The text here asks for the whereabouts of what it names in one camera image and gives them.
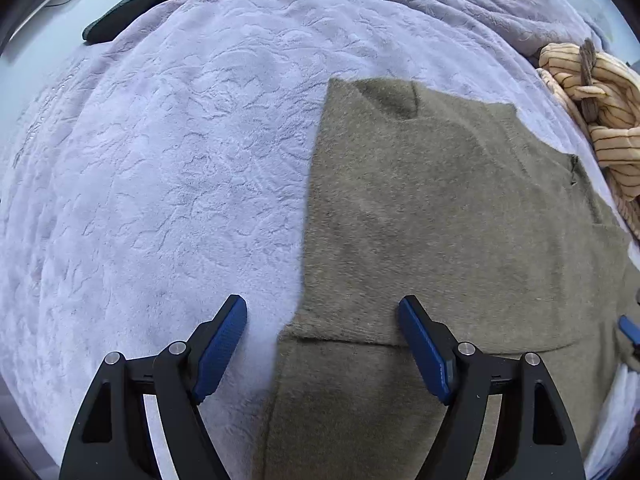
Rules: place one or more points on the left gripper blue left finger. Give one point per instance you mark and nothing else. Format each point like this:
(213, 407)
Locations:
(110, 438)

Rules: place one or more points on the cream striped fleece garment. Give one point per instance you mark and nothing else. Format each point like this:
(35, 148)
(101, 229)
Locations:
(601, 94)

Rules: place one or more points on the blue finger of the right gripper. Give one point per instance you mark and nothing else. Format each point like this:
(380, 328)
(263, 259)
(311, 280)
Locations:
(632, 332)

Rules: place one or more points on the brown knit sweater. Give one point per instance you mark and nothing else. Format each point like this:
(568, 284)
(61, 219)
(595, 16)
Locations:
(500, 237)

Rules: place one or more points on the lavender textured bed blanket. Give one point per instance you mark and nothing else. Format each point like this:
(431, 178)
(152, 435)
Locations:
(168, 169)

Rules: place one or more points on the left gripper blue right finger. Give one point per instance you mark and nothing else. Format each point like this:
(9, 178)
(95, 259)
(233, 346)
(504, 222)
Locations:
(534, 437)

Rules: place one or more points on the black bench beside bed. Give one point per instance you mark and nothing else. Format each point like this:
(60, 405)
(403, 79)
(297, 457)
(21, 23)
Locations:
(114, 21)

